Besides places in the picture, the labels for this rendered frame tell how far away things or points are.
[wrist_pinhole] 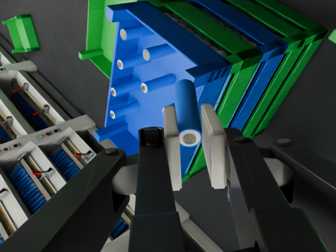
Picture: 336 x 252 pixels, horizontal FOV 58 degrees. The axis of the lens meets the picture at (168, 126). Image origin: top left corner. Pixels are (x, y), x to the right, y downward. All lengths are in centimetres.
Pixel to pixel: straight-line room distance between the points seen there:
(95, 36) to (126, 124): 38
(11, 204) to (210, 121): 121
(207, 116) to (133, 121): 50
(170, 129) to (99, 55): 87
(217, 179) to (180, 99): 10
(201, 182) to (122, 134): 50
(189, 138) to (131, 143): 48
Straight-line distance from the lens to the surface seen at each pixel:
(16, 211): 131
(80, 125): 162
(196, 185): 115
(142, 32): 51
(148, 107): 61
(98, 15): 97
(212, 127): 16
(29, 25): 200
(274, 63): 57
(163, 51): 47
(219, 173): 15
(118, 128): 68
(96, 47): 102
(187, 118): 21
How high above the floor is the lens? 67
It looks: 36 degrees down
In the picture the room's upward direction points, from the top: 115 degrees counter-clockwise
